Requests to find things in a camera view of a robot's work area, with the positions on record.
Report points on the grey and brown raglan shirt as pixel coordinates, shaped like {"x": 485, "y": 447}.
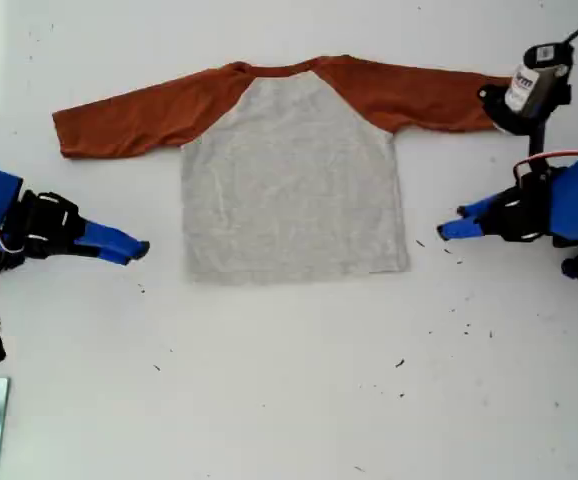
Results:
{"x": 294, "y": 175}

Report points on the black camera box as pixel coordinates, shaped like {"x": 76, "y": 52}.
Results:
{"x": 529, "y": 95}

